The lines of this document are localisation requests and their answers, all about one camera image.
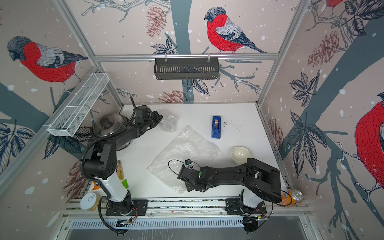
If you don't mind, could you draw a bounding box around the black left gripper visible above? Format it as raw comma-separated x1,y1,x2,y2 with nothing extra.
144,111,164,129

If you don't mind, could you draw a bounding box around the bubble wrap sheet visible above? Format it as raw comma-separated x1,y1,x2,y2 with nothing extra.
159,114,179,133
147,126,221,195

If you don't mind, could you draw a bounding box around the cream ceramic bowl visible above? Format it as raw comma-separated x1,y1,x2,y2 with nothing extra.
231,146,251,165

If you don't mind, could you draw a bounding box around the blue tape dispenser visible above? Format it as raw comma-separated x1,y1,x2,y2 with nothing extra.
212,116,221,139

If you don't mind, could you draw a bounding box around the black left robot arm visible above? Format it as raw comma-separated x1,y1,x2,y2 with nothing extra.
80,105,163,210

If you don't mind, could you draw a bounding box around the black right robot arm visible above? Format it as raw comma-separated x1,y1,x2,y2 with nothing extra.
177,158,282,204

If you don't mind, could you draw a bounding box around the steel rice cooker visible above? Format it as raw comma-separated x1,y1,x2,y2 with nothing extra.
90,113,131,151

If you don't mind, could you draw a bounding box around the red snack packet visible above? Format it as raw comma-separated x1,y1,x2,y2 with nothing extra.
116,160,124,181

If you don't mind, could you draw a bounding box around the green snack packet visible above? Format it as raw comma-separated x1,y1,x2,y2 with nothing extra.
122,180,129,189

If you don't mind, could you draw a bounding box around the small circuit board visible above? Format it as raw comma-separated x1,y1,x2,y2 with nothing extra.
116,220,134,228

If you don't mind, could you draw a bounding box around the orange snack packet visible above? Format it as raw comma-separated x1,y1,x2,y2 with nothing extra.
92,182,101,191

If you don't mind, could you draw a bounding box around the orange soda can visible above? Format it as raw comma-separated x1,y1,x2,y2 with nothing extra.
281,189,303,207

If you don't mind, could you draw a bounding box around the white lidded jar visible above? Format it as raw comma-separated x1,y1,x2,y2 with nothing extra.
80,193,101,212

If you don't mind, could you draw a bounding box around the aluminium mounting rail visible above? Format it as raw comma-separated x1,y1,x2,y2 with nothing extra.
64,196,313,218

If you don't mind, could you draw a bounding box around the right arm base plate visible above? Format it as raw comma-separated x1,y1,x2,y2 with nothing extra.
225,198,267,217

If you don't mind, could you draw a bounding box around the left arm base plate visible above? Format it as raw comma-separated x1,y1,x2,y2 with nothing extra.
106,200,148,217

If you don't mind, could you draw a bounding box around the black hanging wire basket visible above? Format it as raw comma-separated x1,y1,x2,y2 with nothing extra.
154,58,219,80

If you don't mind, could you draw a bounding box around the white mesh wall shelf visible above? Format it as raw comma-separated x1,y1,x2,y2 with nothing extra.
48,73,110,137

